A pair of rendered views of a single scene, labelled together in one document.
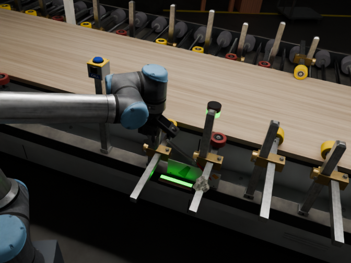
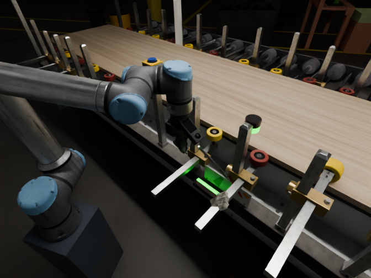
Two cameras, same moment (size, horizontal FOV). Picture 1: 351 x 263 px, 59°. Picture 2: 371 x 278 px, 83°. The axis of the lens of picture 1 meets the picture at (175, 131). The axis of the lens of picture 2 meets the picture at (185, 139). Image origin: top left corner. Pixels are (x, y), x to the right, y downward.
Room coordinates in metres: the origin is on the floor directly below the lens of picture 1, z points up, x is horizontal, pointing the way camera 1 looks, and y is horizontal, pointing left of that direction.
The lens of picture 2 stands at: (0.40, -0.24, 1.59)
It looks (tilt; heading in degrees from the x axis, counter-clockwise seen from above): 42 degrees down; 30
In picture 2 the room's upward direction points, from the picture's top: 2 degrees counter-clockwise
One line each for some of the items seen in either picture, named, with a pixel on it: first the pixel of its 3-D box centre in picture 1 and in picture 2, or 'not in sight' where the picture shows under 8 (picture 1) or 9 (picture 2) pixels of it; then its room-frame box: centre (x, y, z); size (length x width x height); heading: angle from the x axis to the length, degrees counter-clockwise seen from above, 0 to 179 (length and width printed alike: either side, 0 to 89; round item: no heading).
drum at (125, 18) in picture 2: not in sight; (122, 29); (4.19, 3.43, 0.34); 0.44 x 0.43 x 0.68; 100
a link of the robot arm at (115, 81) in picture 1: (124, 87); (143, 81); (0.89, 0.19, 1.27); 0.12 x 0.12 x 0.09; 25
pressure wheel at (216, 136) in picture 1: (216, 145); (256, 163); (1.11, -0.21, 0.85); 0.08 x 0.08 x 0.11
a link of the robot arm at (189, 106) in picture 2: (153, 104); (179, 105); (0.94, 0.09, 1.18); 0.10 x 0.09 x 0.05; 165
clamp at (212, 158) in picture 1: (207, 159); (240, 175); (1.02, -0.16, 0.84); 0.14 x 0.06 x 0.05; 75
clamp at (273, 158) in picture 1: (267, 159); (307, 196); (0.95, -0.40, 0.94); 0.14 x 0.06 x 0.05; 75
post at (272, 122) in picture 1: (259, 164); (297, 199); (0.96, -0.38, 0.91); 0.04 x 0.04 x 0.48; 75
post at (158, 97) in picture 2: (103, 116); (158, 114); (1.16, 0.35, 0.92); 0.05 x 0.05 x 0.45; 75
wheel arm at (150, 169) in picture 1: (153, 165); (187, 167); (0.99, 0.09, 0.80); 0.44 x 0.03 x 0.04; 165
